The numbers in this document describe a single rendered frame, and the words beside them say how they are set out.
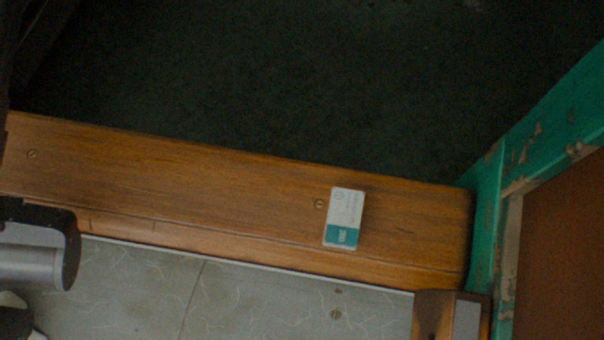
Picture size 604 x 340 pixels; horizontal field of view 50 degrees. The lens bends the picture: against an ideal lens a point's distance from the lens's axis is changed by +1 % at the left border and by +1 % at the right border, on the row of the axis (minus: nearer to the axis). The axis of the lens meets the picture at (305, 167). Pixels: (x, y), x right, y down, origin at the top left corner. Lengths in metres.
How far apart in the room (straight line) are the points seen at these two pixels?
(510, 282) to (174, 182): 0.35
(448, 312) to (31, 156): 0.46
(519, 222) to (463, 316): 0.10
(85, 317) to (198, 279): 0.12
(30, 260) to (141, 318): 0.17
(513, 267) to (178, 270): 0.34
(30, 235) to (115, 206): 0.14
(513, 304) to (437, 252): 0.13
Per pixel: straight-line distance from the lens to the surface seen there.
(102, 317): 0.73
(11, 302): 0.74
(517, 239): 0.60
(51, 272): 0.59
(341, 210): 0.67
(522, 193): 0.61
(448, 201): 0.71
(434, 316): 0.61
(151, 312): 0.71
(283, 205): 0.69
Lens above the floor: 1.44
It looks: 75 degrees down
